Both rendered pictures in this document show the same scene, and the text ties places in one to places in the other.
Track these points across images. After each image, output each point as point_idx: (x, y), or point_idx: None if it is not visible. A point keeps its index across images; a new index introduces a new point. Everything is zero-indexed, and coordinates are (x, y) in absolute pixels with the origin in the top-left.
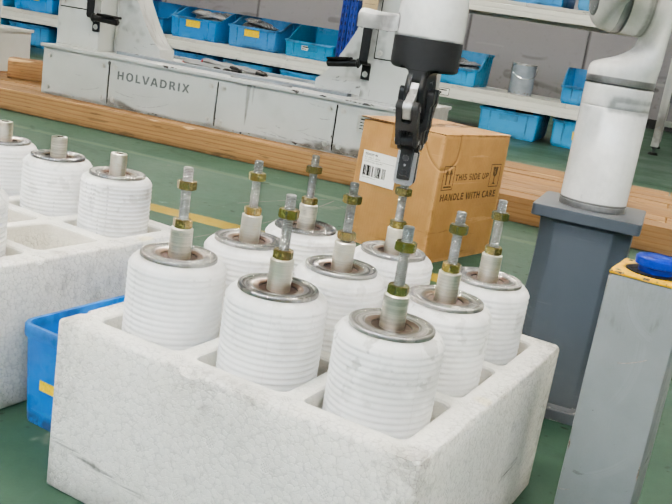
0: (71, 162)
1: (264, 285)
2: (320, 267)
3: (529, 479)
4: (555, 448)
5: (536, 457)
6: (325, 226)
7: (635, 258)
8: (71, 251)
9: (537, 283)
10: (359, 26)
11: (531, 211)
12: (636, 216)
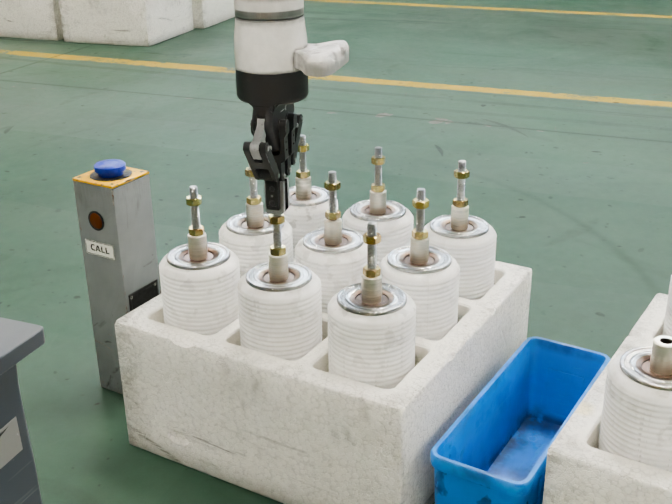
0: None
1: (388, 213)
2: (350, 233)
3: (122, 452)
4: (56, 502)
5: (92, 483)
6: (349, 301)
7: (123, 168)
8: (619, 352)
9: (28, 431)
10: (345, 63)
11: (44, 340)
12: None
